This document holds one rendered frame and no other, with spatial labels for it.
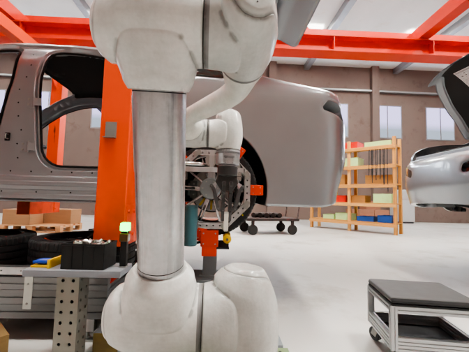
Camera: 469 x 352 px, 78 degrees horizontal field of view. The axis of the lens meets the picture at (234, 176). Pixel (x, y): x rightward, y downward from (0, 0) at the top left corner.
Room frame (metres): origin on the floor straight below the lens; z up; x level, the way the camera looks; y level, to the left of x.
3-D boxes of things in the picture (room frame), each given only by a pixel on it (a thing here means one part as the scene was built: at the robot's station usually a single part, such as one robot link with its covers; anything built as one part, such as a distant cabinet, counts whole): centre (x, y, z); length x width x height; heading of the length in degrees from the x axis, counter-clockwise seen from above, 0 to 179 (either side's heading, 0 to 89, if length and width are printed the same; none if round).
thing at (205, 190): (1.95, 0.16, 0.85); 0.21 x 0.14 x 0.14; 2
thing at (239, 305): (0.72, -0.02, 0.52); 0.18 x 0.16 x 0.22; 95
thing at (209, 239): (2.06, 0.16, 0.48); 0.16 x 0.12 x 0.17; 2
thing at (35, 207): (3.95, 2.67, 0.69); 0.52 x 0.17 x 0.35; 2
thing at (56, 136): (4.27, 2.68, 1.75); 0.19 x 0.19 x 2.45; 2
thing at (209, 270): (2.19, 0.17, 0.32); 0.40 x 0.30 x 0.28; 92
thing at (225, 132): (1.07, 0.04, 1.04); 0.13 x 0.11 x 0.16; 95
